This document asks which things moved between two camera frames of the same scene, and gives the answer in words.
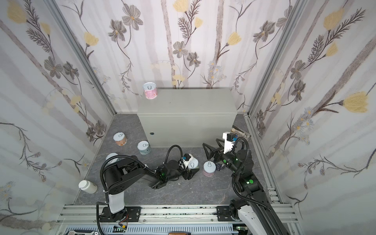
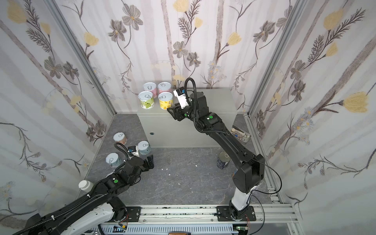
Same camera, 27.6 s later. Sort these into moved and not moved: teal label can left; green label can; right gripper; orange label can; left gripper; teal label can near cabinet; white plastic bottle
Moved: green label can; left gripper; right gripper
Not moved: teal label can left; white plastic bottle; teal label can near cabinet; orange label can
